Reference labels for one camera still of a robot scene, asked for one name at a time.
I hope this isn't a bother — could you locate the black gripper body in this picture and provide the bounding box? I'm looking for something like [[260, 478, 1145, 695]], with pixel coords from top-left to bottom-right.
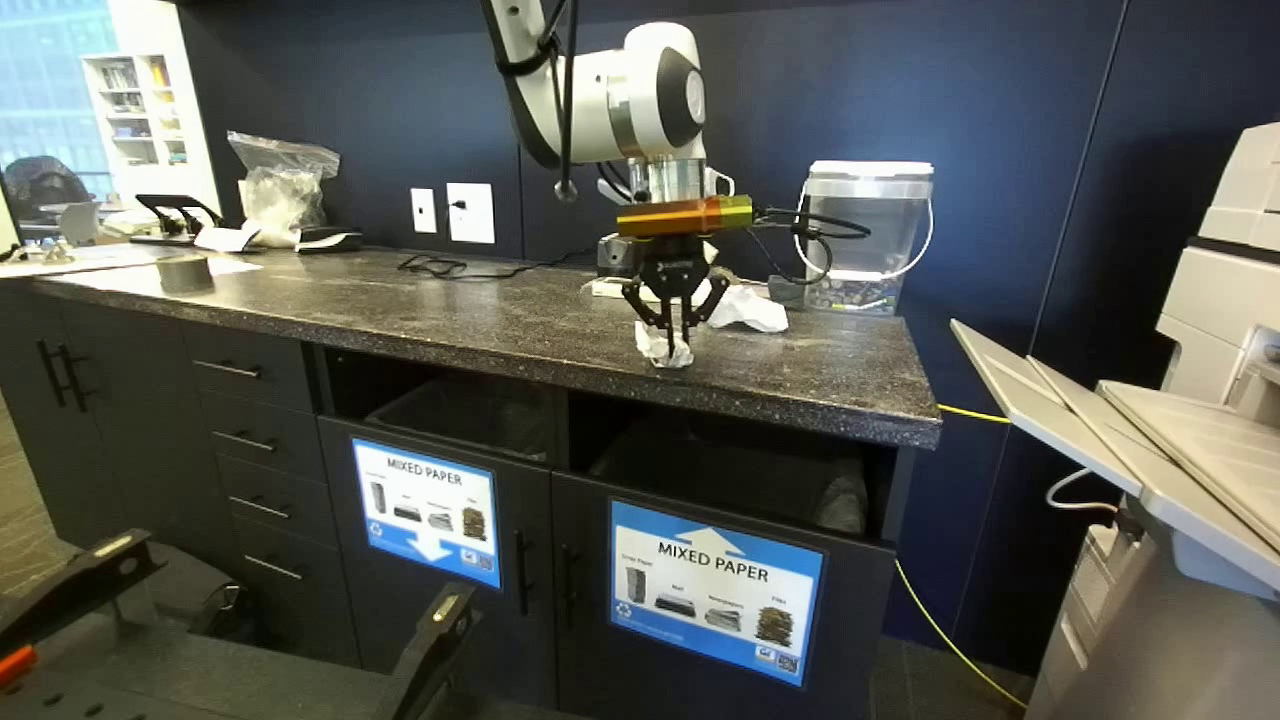
[[629, 236, 733, 314]]

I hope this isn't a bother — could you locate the white paper small back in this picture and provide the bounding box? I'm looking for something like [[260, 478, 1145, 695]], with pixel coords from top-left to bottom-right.
[[633, 320, 693, 372]]

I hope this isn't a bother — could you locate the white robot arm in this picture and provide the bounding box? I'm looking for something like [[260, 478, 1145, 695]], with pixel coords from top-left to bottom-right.
[[480, 0, 754, 342]]

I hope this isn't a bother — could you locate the left black bin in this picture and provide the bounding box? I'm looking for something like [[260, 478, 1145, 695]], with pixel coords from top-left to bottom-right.
[[373, 381, 561, 462]]

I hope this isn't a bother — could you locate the black bin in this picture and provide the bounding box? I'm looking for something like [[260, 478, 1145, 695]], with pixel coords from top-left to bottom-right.
[[588, 425, 867, 534], [373, 381, 561, 462]]

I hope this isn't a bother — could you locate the right black bin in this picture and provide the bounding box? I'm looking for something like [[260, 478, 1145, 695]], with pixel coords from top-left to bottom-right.
[[588, 425, 867, 534]]

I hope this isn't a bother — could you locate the clear plastic bucket with lid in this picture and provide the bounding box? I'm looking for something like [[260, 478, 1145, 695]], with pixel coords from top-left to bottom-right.
[[791, 161, 935, 314]]

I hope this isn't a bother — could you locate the dark cabinet with drawers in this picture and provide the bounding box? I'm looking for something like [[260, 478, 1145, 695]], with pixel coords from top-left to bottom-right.
[[0, 285, 898, 720]]

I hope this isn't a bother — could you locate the left blue mixed paper sign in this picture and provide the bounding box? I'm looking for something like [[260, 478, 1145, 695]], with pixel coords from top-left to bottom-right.
[[351, 438, 505, 587]]

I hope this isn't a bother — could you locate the blue mixed paper sign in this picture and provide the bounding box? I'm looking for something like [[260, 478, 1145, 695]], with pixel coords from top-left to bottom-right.
[[351, 438, 505, 587], [608, 500, 826, 686]]

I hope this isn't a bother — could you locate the right blue mixed paper sign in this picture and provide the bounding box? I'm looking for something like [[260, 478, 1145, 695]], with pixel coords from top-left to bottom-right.
[[608, 500, 826, 686]]

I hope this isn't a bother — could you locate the clear plastic bag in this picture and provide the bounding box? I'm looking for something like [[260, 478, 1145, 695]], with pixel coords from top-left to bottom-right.
[[230, 133, 339, 247]]

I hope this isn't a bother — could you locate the white office printer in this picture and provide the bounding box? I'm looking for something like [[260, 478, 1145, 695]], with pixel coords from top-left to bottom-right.
[[958, 120, 1280, 720]]

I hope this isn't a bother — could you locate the orange wrist camera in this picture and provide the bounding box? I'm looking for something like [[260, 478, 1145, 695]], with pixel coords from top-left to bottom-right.
[[615, 195, 758, 236]]

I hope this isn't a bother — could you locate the white wall outlet plate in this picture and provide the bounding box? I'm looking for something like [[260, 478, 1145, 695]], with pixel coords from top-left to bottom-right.
[[446, 185, 498, 243]]

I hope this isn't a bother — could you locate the white wall switch plate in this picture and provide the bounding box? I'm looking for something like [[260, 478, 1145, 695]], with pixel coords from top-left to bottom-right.
[[408, 187, 435, 236]]

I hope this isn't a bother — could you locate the yellow cable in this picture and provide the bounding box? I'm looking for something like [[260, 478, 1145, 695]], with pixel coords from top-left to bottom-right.
[[888, 399, 1032, 717]]

